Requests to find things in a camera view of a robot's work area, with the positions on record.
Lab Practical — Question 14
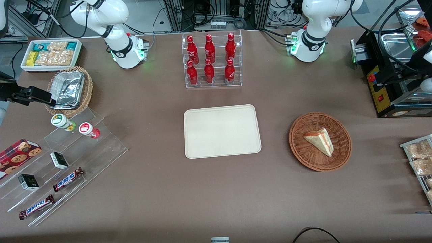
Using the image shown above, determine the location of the round brown wicker basket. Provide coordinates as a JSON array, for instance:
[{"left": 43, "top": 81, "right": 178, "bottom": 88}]
[{"left": 289, "top": 112, "right": 352, "bottom": 172}]

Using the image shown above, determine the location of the wicker basket with foil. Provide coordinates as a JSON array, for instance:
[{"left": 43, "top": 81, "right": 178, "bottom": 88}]
[{"left": 45, "top": 66, "right": 93, "bottom": 118}]

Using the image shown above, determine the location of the red cookie box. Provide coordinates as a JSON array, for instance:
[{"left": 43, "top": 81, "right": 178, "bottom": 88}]
[{"left": 0, "top": 139, "right": 42, "bottom": 180}]

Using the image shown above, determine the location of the small black box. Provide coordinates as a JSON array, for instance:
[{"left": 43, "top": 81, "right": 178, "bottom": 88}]
[
  {"left": 50, "top": 152, "right": 69, "bottom": 170},
  {"left": 18, "top": 174, "right": 40, "bottom": 191}
]

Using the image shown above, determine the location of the red lid yogurt cup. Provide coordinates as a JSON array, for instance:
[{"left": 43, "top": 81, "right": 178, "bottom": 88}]
[{"left": 78, "top": 122, "right": 101, "bottom": 139}]

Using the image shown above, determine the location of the green lid yogurt cup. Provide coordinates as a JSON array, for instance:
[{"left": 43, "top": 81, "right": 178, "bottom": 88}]
[{"left": 51, "top": 114, "right": 77, "bottom": 132}]

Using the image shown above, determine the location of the steel tray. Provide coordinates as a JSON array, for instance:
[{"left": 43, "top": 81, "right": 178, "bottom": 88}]
[{"left": 381, "top": 32, "right": 416, "bottom": 64}]

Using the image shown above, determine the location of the clear rice cracker bag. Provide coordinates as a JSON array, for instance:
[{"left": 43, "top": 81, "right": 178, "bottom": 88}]
[
  {"left": 48, "top": 41, "right": 68, "bottom": 52},
  {"left": 35, "top": 50, "right": 74, "bottom": 66}
]

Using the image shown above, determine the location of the black floor cable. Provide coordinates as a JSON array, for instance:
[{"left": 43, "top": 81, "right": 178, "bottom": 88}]
[{"left": 292, "top": 227, "right": 342, "bottom": 243}]

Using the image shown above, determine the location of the red cola bottle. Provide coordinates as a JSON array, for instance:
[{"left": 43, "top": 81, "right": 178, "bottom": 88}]
[
  {"left": 204, "top": 58, "right": 215, "bottom": 84},
  {"left": 225, "top": 32, "right": 237, "bottom": 62},
  {"left": 186, "top": 35, "right": 200, "bottom": 65},
  {"left": 204, "top": 33, "right": 216, "bottom": 64},
  {"left": 186, "top": 60, "right": 199, "bottom": 86},
  {"left": 224, "top": 59, "right": 236, "bottom": 85}
]

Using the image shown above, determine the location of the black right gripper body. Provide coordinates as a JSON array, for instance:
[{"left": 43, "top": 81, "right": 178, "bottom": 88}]
[{"left": 0, "top": 73, "right": 31, "bottom": 102}]

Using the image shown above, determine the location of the silver foil package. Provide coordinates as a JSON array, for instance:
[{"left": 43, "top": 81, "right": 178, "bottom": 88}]
[{"left": 51, "top": 71, "right": 85, "bottom": 109}]

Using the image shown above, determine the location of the black machine with yellow label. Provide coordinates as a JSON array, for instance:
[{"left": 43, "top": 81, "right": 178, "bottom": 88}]
[{"left": 350, "top": 30, "right": 432, "bottom": 118}]

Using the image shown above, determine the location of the clear acrylic bottle rack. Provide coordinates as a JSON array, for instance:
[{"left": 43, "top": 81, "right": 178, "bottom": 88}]
[{"left": 181, "top": 30, "right": 243, "bottom": 89}]

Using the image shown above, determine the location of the snickers bar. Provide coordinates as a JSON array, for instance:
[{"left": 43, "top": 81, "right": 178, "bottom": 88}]
[
  {"left": 19, "top": 194, "right": 55, "bottom": 220},
  {"left": 52, "top": 167, "right": 85, "bottom": 193}
]

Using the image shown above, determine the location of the triangular sandwich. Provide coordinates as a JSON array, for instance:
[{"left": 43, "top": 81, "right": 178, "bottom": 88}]
[{"left": 303, "top": 127, "right": 335, "bottom": 158}]

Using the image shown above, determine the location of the white snack box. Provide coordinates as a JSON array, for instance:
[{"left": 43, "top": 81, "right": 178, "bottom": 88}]
[{"left": 20, "top": 39, "right": 83, "bottom": 73}]

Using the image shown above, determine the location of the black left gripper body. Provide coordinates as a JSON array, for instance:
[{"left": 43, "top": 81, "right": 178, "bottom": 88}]
[{"left": 407, "top": 40, "right": 432, "bottom": 77}]

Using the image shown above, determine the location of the clear acrylic stepped display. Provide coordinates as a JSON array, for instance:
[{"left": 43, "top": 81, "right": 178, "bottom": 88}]
[{"left": 0, "top": 107, "right": 128, "bottom": 227}]

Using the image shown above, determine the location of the beige plastic tray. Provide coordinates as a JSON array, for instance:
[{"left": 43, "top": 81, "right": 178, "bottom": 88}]
[{"left": 183, "top": 104, "right": 262, "bottom": 160}]

